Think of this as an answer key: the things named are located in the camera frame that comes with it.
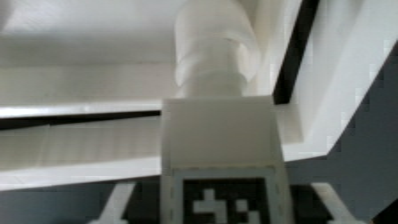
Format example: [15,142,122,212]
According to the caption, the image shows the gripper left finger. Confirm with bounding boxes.
[86,180,163,224]

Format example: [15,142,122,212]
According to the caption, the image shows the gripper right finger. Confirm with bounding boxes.
[287,182,369,224]

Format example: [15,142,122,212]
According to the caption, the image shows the white square table top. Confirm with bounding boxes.
[0,0,301,119]

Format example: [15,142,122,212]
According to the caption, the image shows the white U-shaped fence wall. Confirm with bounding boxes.
[0,0,398,191]

